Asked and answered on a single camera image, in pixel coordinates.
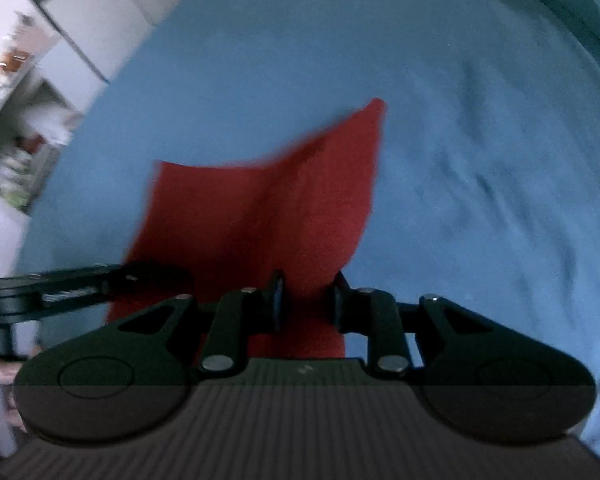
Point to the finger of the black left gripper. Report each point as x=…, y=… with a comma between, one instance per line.
x=37, y=295

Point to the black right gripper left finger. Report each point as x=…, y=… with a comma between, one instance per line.
x=131, y=377

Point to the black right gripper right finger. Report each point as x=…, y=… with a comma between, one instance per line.
x=475, y=376

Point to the red cloth garment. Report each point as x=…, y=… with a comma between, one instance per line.
x=302, y=212

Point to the blue bed sheet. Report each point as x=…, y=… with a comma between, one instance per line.
x=488, y=190

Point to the white shelf unit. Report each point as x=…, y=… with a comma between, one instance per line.
x=46, y=88

